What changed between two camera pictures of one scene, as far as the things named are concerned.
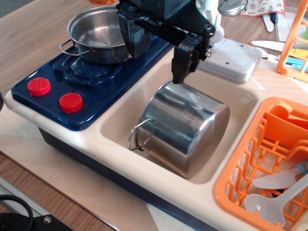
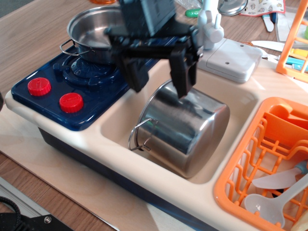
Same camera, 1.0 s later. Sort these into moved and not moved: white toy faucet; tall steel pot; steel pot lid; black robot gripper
Moved: black robot gripper
Not moved: white toy faucet; tall steel pot; steel pot lid
